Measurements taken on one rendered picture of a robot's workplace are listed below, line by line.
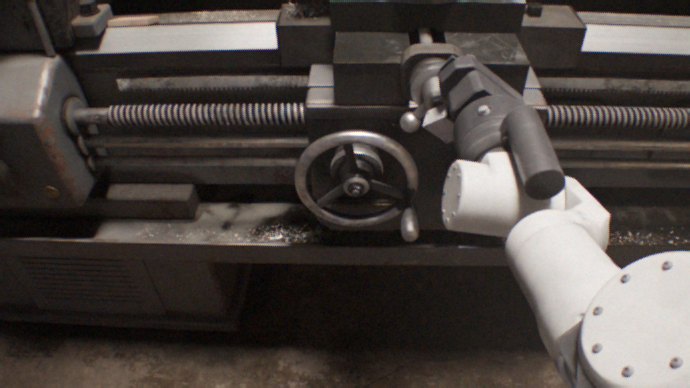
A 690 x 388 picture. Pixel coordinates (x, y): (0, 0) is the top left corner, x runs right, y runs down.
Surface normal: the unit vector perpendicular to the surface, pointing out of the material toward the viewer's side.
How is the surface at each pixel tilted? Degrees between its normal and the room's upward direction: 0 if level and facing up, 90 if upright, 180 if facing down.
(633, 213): 0
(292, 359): 0
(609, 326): 48
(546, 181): 90
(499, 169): 10
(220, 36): 36
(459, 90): 52
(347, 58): 0
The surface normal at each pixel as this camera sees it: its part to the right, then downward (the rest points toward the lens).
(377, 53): -0.03, -0.73
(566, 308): -0.83, -0.50
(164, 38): -0.04, -0.20
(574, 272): -0.47, -0.86
